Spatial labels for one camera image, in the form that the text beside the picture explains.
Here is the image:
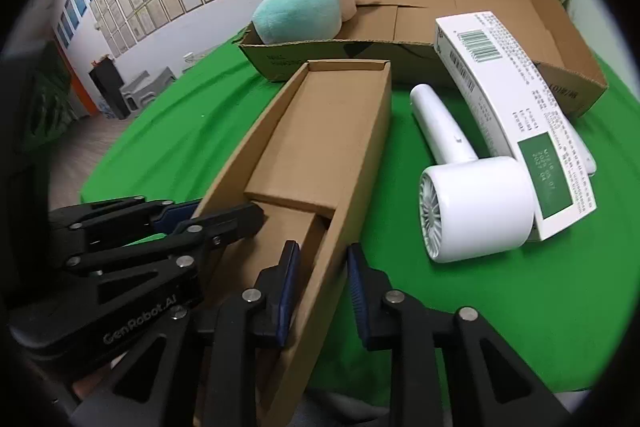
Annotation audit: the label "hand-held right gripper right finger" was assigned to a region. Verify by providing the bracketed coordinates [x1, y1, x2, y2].
[346, 243, 571, 427]

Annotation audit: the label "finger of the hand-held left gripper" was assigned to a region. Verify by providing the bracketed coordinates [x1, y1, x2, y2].
[65, 203, 264, 275]
[49, 196, 201, 243]

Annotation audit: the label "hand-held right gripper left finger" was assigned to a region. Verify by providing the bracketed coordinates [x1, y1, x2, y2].
[107, 241, 301, 427]

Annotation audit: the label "narrow brown cardboard box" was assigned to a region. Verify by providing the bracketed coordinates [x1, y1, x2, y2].
[192, 59, 392, 427]

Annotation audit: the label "white hair dryer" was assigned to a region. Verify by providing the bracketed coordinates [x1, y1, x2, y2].
[410, 83, 536, 264]

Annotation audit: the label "white printed carton green label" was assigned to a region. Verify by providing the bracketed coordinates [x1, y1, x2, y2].
[434, 11, 598, 242]

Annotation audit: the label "white rectangular plastic device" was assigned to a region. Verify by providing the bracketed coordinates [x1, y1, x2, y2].
[565, 117, 598, 178]

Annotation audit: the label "grey stools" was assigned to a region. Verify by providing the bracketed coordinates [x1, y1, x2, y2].
[121, 67, 176, 110]

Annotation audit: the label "black cabinet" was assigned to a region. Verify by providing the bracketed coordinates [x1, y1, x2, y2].
[89, 56, 132, 120]

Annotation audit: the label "pastel plush toy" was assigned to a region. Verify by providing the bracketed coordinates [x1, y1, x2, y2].
[251, 0, 378, 45]

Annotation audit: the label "orange door frame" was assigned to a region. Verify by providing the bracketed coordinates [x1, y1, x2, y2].
[55, 42, 98, 118]

